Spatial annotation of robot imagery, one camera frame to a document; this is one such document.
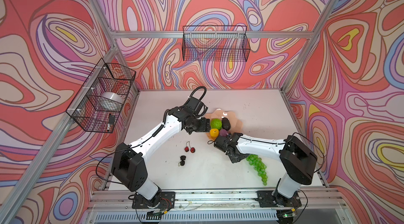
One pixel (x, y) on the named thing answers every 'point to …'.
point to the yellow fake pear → (214, 132)
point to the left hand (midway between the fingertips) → (206, 127)
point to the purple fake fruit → (223, 132)
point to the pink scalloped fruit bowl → (236, 125)
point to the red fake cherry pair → (187, 149)
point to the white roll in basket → (109, 101)
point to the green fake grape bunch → (256, 162)
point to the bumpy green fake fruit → (215, 123)
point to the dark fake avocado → (225, 123)
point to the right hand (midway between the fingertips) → (243, 157)
